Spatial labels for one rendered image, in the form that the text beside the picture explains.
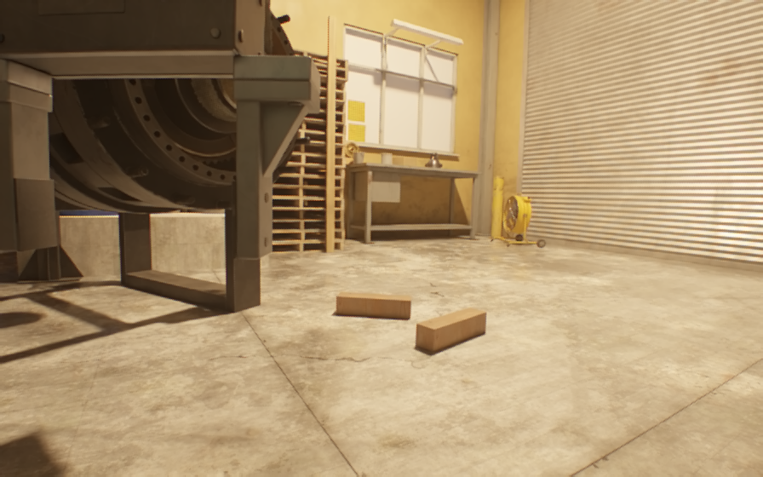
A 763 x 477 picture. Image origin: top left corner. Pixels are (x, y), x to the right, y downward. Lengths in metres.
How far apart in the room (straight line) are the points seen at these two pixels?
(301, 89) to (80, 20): 0.11
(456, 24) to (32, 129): 7.54
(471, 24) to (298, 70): 7.75
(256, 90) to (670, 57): 5.97
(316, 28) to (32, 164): 6.03
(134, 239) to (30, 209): 2.80
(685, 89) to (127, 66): 5.84
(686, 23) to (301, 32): 4.84
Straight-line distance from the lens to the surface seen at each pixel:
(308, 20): 6.26
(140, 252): 3.11
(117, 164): 0.81
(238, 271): 2.20
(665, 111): 5.95
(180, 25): 0.23
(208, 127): 0.86
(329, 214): 4.40
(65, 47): 0.25
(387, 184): 5.59
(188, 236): 3.50
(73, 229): 3.53
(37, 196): 0.29
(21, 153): 0.29
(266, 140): 0.22
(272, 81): 0.21
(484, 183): 7.51
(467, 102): 7.50
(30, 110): 0.29
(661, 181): 5.84
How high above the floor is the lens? 0.63
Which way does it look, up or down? 6 degrees down
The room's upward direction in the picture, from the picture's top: 2 degrees clockwise
